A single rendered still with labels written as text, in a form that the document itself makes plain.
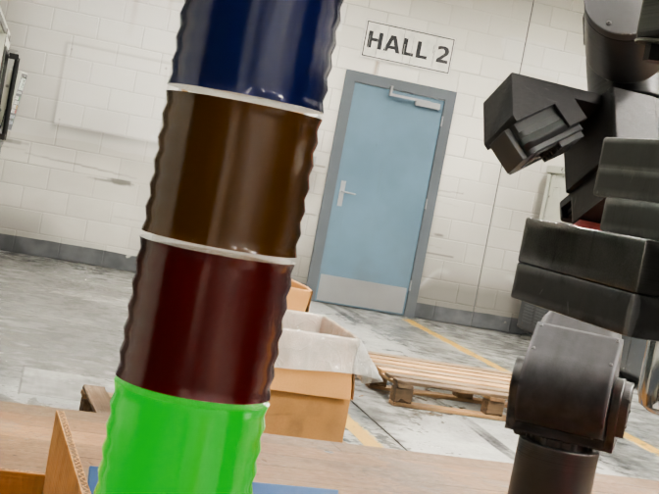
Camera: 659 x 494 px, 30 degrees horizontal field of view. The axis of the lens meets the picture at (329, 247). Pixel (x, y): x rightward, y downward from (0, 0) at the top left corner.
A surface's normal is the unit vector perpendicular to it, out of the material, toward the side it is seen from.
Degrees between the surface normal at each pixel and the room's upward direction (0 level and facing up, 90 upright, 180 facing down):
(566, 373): 59
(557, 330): 37
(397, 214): 90
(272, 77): 104
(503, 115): 89
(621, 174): 90
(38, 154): 90
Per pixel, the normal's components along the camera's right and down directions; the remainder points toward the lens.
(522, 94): 0.34, -0.39
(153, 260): -0.65, -0.33
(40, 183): 0.23, 0.09
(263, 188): 0.41, 0.37
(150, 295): -0.65, 0.17
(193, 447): 0.26, -0.15
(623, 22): -0.20, -0.42
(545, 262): -0.94, -0.16
